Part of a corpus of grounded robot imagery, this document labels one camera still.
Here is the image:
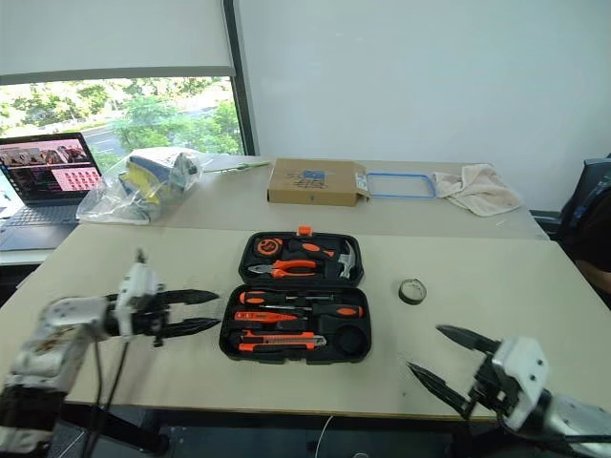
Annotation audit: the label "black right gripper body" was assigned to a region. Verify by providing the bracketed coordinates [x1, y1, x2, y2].
[469, 354, 522, 422]

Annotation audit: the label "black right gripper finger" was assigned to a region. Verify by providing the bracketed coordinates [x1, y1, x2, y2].
[407, 361, 476, 421]
[436, 325, 499, 357]

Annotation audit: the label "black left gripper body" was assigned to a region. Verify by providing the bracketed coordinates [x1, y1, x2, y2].
[133, 285, 174, 347]

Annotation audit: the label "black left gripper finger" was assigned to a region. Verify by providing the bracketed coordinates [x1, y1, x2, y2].
[164, 317, 222, 338]
[164, 288, 222, 308]

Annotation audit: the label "screwdriver with silver shaft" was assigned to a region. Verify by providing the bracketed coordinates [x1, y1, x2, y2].
[238, 290, 336, 307]

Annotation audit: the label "orange black utility knife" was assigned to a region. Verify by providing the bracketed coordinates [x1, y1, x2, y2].
[237, 329, 327, 353]

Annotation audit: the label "screwdriver with black shaft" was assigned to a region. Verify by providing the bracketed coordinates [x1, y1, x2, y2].
[264, 303, 365, 320]

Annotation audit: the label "black plastic tool case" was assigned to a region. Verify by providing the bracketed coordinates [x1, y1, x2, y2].
[218, 226, 373, 366]

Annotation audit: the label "black electrical tape roll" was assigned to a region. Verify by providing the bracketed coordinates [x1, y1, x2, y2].
[398, 278, 427, 305]

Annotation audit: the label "orange black tape measure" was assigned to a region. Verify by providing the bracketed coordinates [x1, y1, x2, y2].
[254, 237, 284, 258]

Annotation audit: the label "clear plastic bag with items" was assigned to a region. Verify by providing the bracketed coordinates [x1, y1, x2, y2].
[75, 147, 204, 224]

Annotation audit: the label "thin green plastic strip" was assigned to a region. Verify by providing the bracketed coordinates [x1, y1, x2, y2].
[202, 160, 271, 175]

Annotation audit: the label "crumpled white towel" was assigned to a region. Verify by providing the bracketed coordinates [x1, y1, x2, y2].
[432, 163, 523, 219]

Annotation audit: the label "person in black shirt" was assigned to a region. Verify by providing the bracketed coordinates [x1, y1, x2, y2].
[571, 188, 611, 288]

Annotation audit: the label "flat brown cardboard box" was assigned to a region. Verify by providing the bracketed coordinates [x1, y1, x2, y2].
[266, 157, 369, 208]

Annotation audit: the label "open laptop computer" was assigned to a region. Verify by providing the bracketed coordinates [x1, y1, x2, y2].
[0, 132, 104, 252]

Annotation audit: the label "clear lid with blue rim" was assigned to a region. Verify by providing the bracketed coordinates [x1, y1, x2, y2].
[365, 171, 438, 200]

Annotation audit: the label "white roller window blind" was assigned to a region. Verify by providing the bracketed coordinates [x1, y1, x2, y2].
[0, 0, 235, 87]

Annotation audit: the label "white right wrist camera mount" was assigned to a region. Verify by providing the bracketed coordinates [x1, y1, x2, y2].
[491, 336, 550, 430]

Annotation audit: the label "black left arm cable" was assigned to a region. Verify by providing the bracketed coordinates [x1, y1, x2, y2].
[85, 333, 131, 458]

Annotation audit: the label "orange handled pliers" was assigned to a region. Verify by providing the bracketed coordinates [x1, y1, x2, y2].
[247, 260, 318, 280]

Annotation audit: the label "black table leg frame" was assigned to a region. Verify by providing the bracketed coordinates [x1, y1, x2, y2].
[61, 404, 169, 455]

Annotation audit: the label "white hanging cable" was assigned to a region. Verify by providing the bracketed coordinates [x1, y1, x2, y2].
[316, 413, 336, 458]

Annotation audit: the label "claw hammer black orange handle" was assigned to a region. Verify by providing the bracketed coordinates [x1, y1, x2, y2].
[287, 239, 360, 281]

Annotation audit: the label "dark window frame pillar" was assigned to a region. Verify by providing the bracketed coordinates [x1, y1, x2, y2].
[221, 0, 260, 156]

